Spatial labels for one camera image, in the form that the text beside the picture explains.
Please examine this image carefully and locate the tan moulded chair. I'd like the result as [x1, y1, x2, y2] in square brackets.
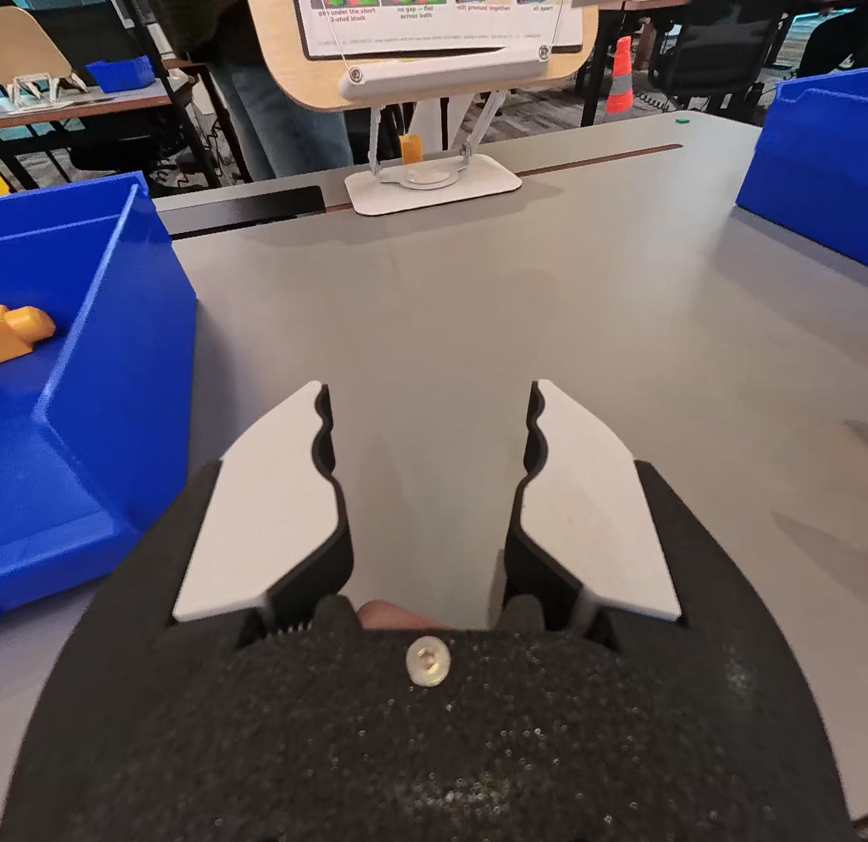
[0, 7, 75, 108]

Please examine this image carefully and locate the orange traffic cone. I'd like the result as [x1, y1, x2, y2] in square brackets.
[605, 35, 636, 114]

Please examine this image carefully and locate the blue plastic bin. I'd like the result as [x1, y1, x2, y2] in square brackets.
[737, 69, 868, 266]
[0, 174, 199, 612]

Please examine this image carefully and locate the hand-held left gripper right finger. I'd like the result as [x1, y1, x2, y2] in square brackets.
[505, 381, 683, 623]

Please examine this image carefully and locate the wooden clipboard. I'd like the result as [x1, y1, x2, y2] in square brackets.
[242, 0, 598, 112]

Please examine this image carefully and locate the small blue tray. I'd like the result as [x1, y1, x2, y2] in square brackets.
[86, 56, 157, 93]

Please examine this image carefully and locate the pile of colourful toy blocks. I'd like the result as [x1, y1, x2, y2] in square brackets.
[0, 304, 58, 364]

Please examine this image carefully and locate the black office chair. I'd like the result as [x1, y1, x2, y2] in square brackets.
[649, 0, 801, 106]

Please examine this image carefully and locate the printed instruction sheet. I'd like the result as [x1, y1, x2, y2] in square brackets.
[292, 0, 584, 59]

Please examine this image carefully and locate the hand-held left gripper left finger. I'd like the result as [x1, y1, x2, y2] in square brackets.
[174, 381, 355, 623]

